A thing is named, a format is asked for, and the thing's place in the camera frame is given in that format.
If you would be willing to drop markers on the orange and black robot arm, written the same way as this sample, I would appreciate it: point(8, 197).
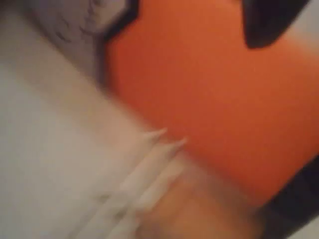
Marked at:
point(199, 99)

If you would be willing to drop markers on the white wrinkled cloth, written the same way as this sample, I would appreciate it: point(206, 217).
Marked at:
point(49, 149)

